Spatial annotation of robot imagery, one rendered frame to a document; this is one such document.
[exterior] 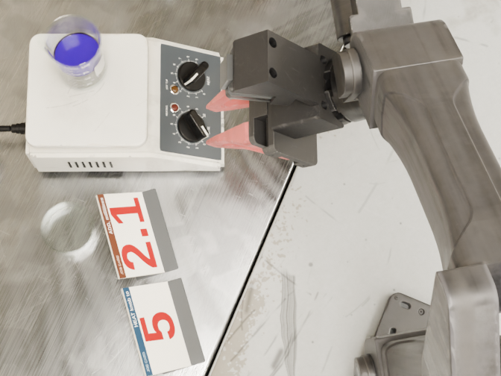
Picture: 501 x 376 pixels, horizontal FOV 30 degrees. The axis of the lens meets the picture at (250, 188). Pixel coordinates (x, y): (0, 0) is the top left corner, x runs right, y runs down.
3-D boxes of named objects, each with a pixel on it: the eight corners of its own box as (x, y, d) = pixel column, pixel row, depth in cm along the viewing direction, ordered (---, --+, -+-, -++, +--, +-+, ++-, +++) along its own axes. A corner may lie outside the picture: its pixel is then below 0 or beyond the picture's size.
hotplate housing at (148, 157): (222, 61, 104) (224, 31, 96) (224, 174, 101) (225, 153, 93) (21, 61, 103) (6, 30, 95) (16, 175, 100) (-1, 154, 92)
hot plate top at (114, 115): (149, 36, 96) (148, 33, 95) (147, 148, 93) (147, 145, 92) (30, 36, 95) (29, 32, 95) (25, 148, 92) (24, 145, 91)
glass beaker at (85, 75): (109, 44, 95) (101, 9, 87) (109, 94, 94) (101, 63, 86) (50, 45, 95) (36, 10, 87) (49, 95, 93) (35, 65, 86)
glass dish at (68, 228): (84, 265, 98) (81, 260, 95) (35, 246, 98) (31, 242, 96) (104, 216, 99) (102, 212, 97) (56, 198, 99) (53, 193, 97)
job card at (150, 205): (155, 189, 100) (153, 178, 96) (178, 268, 98) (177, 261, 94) (99, 204, 99) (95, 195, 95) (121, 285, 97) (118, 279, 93)
